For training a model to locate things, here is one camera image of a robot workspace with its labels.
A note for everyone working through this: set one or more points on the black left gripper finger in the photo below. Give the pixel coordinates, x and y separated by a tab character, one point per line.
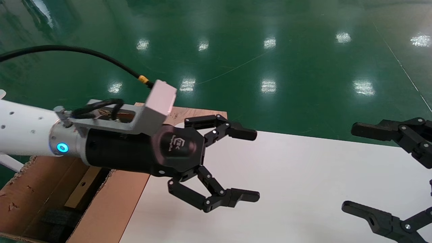
243	133
243	196

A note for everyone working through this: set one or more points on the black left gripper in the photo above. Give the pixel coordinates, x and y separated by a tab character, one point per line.
128	152

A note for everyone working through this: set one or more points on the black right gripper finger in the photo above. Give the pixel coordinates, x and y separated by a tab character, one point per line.
384	224
405	135

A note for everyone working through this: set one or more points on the small brown cardboard box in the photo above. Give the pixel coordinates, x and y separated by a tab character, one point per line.
79	192

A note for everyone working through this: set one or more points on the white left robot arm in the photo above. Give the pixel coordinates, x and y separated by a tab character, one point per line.
23	131

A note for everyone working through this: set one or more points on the large open cardboard box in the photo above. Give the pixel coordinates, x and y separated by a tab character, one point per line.
104	212

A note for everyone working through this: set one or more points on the wooden plywood board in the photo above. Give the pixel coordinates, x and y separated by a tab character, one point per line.
202	113

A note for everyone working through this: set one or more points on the black foam block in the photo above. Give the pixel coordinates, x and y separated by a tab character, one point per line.
57	219

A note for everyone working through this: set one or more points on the white pipe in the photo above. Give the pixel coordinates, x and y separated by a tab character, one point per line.
10	163

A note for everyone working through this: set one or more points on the white rounded plastic part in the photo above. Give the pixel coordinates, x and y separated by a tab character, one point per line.
2	94

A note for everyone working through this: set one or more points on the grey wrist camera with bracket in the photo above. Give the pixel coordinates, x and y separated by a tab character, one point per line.
158	104

